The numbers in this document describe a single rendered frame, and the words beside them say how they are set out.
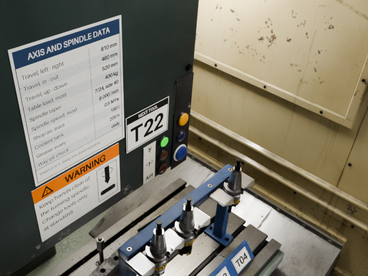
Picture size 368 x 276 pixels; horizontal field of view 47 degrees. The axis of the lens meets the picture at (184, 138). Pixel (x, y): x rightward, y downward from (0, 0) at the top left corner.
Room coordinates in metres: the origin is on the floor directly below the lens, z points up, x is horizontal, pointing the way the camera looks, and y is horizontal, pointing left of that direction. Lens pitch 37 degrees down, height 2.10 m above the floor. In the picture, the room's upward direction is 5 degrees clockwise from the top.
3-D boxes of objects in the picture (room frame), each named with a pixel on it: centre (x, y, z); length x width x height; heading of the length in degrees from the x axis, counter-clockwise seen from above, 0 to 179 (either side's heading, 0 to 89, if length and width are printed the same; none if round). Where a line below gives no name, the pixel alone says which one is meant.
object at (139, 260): (0.64, 0.08, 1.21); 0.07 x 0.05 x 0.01; 51
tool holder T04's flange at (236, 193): (0.94, -0.16, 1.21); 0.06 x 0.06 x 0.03
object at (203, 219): (0.81, -0.06, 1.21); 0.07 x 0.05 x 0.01; 51
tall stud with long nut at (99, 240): (0.86, 0.24, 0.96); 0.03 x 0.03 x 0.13
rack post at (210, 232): (1.01, -0.15, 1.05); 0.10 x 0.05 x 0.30; 51
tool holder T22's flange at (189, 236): (0.76, -0.03, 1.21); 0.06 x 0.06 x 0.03
